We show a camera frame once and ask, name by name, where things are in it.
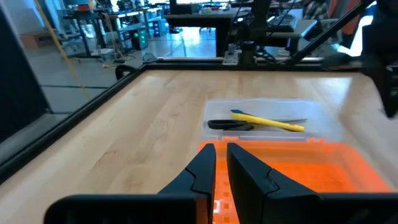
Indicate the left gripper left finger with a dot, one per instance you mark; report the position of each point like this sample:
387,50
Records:
140,208

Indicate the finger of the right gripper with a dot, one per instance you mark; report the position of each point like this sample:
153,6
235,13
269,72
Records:
390,96

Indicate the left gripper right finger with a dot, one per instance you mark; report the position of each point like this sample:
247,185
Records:
280,205

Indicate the orange translucent box lid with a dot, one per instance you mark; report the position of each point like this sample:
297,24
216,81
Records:
311,168

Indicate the yellow highlighter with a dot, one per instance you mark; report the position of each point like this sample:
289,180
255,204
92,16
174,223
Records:
267,122

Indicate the clear plastic supply box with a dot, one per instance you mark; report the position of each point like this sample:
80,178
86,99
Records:
280,105

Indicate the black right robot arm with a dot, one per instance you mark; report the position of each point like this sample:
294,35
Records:
258,18

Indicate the brown cardboard box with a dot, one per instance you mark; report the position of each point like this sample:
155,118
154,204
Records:
35,40

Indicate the person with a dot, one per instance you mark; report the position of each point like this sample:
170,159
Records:
314,9

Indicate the grey office desk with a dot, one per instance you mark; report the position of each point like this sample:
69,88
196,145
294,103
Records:
306,28

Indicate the black computer keyboard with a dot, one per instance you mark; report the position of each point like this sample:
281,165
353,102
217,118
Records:
281,23

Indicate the black curved object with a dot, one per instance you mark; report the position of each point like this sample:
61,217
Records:
119,70

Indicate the white mounting plate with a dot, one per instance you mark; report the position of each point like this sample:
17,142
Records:
231,57

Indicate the device with green light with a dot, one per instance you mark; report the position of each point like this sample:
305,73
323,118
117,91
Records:
140,39

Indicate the black curtain panel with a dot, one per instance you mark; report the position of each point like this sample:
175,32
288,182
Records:
18,77

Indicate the black office desk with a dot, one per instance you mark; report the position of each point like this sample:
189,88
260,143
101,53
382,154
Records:
202,20

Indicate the cluttered metal workbench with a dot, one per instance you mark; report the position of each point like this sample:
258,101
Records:
130,14

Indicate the black diagonal frame strut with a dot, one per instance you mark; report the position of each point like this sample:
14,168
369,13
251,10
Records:
326,34

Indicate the black table edge rail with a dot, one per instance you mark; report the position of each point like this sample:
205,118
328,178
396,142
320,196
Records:
93,105

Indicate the metal frame shelf table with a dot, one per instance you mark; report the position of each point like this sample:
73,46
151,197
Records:
84,15

